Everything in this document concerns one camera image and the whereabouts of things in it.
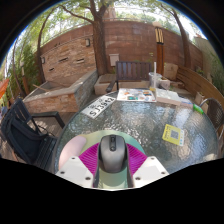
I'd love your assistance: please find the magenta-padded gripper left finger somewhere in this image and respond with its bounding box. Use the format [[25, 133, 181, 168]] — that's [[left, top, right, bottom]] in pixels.
[[54, 142, 101, 189]]

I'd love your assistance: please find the thin pale book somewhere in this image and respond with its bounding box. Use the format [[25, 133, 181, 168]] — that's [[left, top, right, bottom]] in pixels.
[[179, 98, 194, 109]]

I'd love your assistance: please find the clear plastic cup with straw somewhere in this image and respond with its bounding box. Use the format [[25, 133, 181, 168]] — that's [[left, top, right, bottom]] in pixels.
[[148, 61, 163, 90]]

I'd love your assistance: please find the round green pink mouse pad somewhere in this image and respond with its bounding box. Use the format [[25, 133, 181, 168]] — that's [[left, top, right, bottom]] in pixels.
[[58, 129, 146, 190]]

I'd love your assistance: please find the curved wooden bench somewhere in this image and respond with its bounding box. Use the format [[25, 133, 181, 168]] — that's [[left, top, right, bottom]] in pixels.
[[176, 65, 224, 108]]

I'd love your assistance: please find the white licence plate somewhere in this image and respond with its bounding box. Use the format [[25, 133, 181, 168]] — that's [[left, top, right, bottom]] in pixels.
[[80, 95, 117, 120]]

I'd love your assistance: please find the black folding chair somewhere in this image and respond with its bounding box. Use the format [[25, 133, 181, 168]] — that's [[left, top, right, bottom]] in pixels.
[[0, 98, 66, 171]]

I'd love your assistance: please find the pale stone block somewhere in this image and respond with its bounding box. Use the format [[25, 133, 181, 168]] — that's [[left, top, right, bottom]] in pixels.
[[163, 62, 179, 81]]

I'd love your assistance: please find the grey computer mouse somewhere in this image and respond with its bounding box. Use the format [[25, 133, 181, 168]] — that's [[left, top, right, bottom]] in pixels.
[[98, 134, 129, 174]]

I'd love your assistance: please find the dark wooden slatted chair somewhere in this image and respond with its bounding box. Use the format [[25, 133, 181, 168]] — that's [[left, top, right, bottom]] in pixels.
[[105, 60, 153, 94]]

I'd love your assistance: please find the slim tree trunk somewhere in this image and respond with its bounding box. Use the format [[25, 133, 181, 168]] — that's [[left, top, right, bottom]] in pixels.
[[159, 3, 193, 70]]

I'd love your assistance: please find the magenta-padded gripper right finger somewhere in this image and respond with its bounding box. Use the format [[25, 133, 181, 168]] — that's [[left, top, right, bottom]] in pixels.
[[125, 143, 170, 189]]

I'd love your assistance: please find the large tree trunk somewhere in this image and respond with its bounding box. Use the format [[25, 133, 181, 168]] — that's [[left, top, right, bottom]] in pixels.
[[59, 0, 116, 76]]

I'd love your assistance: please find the yellow square card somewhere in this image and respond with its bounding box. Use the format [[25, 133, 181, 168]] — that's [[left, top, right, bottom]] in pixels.
[[161, 123, 186, 147]]

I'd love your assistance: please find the wooden garden lamp post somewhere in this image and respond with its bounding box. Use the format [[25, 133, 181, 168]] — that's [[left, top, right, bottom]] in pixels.
[[152, 21, 166, 76]]

